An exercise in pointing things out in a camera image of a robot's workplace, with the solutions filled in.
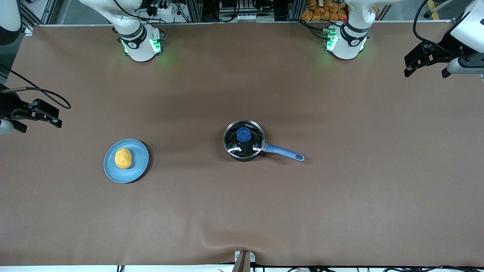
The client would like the yellow potato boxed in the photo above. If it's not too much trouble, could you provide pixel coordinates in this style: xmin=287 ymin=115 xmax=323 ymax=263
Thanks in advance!
xmin=115 ymin=148 xmax=132 ymax=169

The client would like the glass lid blue knob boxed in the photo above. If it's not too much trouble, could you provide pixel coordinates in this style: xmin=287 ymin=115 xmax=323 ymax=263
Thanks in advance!
xmin=223 ymin=120 xmax=265 ymax=158

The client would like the bag of orange items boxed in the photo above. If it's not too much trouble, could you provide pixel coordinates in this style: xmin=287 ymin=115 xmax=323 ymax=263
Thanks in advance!
xmin=301 ymin=0 xmax=348 ymax=22

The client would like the light blue plate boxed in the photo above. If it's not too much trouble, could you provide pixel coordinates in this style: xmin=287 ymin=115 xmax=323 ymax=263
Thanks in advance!
xmin=103 ymin=139 xmax=150 ymax=184

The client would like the white power strip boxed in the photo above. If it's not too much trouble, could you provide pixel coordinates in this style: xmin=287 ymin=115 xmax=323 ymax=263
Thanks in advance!
xmin=146 ymin=3 xmax=183 ymax=16

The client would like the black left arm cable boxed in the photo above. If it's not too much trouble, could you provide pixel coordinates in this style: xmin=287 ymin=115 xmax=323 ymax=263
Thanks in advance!
xmin=413 ymin=0 xmax=460 ymax=57

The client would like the black pot blue handle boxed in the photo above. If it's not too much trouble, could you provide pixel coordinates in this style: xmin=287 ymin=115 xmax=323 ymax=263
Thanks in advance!
xmin=224 ymin=127 xmax=305 ymax=162

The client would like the aluminium frame rack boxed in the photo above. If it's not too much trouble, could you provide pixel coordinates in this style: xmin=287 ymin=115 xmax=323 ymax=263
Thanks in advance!
xmin=181 ymin=0 xmax=303 ymax=23

